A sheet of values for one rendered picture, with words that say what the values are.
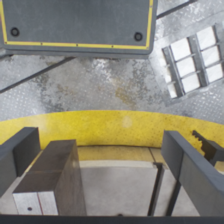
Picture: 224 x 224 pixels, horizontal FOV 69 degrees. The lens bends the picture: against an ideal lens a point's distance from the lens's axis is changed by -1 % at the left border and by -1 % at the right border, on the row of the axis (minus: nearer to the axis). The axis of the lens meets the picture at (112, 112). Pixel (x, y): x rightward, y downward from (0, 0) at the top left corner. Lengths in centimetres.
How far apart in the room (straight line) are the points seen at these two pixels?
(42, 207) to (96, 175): 44
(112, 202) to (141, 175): 26
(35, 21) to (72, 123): 68
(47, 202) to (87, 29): 70
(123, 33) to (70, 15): 24
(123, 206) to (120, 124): 53
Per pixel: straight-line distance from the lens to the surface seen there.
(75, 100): 117
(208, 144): 115
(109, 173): 102
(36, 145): 17
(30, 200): 67
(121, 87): 113
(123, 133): 123
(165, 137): 16
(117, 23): 81
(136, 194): 113
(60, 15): 85
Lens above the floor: 112
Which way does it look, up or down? 73 degrees down
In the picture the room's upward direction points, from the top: 176 degrees clockwise
